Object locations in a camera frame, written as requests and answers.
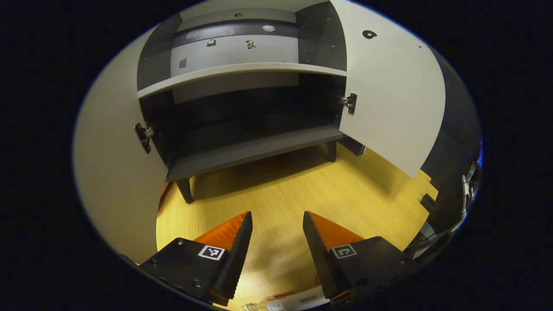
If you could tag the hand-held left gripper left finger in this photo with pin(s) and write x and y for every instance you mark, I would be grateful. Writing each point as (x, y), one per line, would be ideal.
(239, 259)

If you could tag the metal door hinge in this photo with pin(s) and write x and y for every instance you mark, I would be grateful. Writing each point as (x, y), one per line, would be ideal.
(350, 103)
(144, 136)

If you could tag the bottle with white label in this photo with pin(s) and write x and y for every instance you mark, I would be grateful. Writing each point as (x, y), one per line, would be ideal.
(298, 300)

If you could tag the white cabinet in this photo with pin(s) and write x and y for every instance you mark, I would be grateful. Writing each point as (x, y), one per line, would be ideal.
(242, 151)

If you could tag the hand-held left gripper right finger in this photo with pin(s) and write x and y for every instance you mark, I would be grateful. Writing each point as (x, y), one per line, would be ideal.
(317, 255)

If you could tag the white cabinet door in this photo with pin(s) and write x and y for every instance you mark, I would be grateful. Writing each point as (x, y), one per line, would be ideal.
(116, 172)
(389, 95)

